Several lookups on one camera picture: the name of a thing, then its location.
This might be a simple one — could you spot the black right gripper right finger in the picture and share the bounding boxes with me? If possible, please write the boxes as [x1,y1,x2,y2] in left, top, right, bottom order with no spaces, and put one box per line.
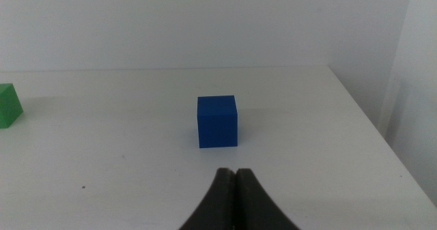
[235,168,301,230]

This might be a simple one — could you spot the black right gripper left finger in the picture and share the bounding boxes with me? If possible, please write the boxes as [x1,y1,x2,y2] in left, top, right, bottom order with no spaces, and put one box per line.
[178,167,237,230]

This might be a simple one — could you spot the blue cube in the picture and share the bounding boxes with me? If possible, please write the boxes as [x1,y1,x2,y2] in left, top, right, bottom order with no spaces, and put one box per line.
[197,95,238,149]

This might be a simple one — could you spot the green cube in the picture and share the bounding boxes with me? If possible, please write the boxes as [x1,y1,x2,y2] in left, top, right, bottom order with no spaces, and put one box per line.
[0,83,24,129]

